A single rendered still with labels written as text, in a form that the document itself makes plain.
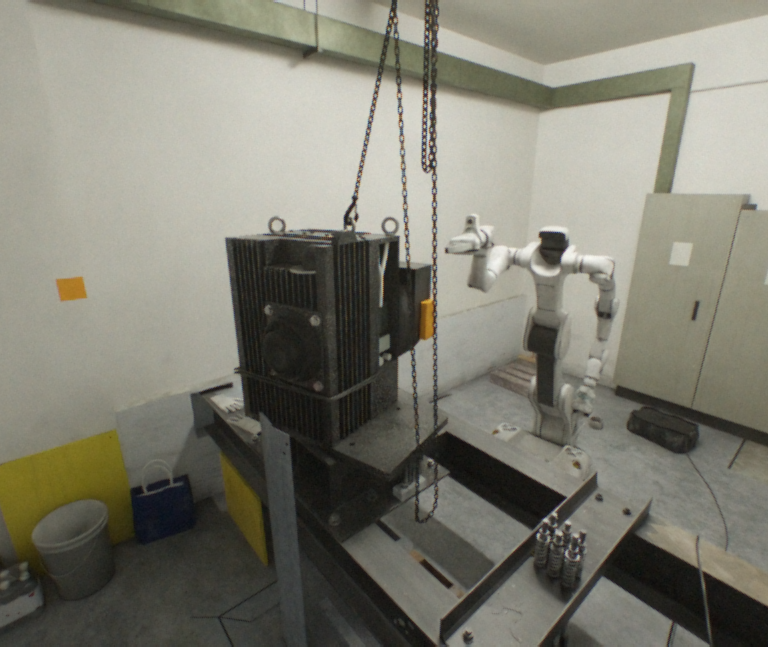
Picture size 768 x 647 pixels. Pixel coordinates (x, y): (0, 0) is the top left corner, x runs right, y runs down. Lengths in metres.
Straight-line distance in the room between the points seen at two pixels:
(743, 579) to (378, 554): 1.11
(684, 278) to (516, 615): 2.98
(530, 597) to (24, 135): 2.43
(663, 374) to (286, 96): 3.44
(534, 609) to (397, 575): 0.39
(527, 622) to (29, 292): 2.20
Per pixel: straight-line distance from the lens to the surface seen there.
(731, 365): 3.93
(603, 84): 4.30
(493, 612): 1.42
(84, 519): 2.67
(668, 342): 3.98
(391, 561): 1.50
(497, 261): 2.12
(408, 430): 1.63
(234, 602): 2.33
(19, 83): 2.30
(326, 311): 1.33
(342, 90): 2.92
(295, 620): 1.93
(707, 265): 3.82
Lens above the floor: 1.77
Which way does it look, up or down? 18 degrees down
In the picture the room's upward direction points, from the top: straight up
